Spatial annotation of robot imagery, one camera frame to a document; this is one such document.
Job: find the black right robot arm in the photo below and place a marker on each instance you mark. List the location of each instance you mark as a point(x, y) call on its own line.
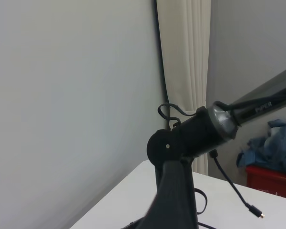
point(197, 136)

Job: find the cream curtain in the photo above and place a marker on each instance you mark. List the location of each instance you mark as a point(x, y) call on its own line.
point(186, 59)

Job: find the black vertical pole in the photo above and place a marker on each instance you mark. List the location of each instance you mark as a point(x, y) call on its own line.
point(157, 35)

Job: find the red box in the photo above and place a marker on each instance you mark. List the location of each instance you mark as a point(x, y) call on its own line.
point(264, 179)

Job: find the blue cloth pile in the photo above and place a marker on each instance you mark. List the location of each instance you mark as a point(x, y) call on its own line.
point(276, 148)

